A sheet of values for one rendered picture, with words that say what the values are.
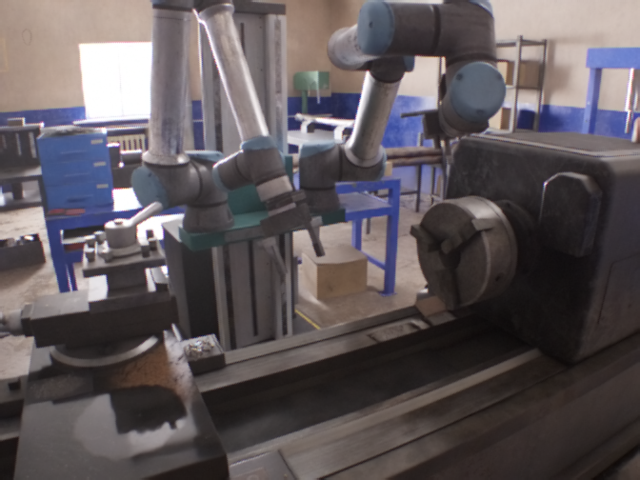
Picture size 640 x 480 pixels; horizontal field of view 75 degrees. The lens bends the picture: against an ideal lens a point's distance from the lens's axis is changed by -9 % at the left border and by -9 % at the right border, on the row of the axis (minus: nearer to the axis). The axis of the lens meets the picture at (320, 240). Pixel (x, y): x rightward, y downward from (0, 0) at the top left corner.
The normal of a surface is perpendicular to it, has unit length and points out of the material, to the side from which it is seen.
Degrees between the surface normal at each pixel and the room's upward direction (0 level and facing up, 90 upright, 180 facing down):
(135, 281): 90
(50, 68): 90
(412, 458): 0
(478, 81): 77
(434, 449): 0
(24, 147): 90
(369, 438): 0
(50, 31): 90
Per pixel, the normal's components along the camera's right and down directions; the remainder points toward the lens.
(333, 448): 0.00, -0.95
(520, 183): -0.89, 0.15
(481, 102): -0.11, 0.07
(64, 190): 0.46, 0.29
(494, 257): 0.44, 0.05
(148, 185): -0.56, 0.35
